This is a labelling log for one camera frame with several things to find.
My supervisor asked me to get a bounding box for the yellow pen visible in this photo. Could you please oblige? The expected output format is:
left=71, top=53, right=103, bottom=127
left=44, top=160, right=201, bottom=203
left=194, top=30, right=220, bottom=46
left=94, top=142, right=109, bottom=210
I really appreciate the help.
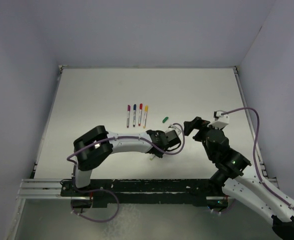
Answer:
left=143, top=109, right=148, bottom=129

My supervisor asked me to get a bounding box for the red pen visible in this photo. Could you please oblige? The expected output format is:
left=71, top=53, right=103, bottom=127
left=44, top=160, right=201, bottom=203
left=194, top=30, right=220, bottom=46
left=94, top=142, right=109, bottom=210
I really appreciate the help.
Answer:
left=138, top=109, right=142, bottom=126

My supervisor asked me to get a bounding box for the blue pen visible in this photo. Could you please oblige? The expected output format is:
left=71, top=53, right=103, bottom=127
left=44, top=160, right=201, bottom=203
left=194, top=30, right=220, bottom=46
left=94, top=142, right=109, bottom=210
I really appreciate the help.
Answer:
left=133, top=110, right=136, bottom=127

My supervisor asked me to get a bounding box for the purple pen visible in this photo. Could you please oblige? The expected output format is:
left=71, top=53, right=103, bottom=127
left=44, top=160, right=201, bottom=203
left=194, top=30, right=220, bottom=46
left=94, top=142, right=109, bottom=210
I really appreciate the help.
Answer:
left=126, top=110, right=131, bottom=128

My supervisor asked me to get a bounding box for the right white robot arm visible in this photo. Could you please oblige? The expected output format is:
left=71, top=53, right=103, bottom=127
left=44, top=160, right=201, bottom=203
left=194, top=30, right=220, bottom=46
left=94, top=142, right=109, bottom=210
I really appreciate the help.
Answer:
left=184, top=117, right=294, bottom=240

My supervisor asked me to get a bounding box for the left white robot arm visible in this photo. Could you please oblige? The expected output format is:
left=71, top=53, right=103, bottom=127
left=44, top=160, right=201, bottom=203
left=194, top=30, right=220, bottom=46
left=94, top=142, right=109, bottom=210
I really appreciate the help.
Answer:
left=72, top=123, right=184, bottom=196

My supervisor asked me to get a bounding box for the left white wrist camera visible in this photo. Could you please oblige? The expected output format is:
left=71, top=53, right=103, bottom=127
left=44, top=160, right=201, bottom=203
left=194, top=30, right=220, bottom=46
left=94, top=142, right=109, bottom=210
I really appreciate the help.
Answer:
left=167, top=124, right=181, bottom=135

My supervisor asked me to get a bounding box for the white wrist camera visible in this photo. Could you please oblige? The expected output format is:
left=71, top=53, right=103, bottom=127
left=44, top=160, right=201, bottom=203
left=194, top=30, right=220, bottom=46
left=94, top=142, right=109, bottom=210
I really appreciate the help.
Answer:
left=167, top=124, right=181, bottom=135
left=208, top=110, right=230, bottom=130

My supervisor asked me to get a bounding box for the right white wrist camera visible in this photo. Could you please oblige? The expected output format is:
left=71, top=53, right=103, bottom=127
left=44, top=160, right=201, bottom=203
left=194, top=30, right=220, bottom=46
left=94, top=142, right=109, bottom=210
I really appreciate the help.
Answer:
left=208, top=110, right=230, bottom=130

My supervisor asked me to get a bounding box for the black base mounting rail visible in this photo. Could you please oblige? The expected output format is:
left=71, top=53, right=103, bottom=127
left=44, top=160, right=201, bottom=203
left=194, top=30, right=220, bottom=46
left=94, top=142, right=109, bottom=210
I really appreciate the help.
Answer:
left=60, top=179, right=229, bottom=209

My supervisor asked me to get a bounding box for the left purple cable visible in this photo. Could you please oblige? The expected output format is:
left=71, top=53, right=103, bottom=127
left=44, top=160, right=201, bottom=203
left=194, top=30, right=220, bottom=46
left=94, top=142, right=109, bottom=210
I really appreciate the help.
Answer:
left=66, top=122, right=186, bottom=186

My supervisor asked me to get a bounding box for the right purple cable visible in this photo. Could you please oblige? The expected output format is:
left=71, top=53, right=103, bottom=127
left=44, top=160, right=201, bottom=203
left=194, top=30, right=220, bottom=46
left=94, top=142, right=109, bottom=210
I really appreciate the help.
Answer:
left=219, top=107, right=294, bottom=218

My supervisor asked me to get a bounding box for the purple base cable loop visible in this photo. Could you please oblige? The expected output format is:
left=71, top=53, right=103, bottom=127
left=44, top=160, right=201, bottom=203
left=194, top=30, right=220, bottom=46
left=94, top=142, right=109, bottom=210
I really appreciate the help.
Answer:
left=70, top=187, right=120, bottom=223

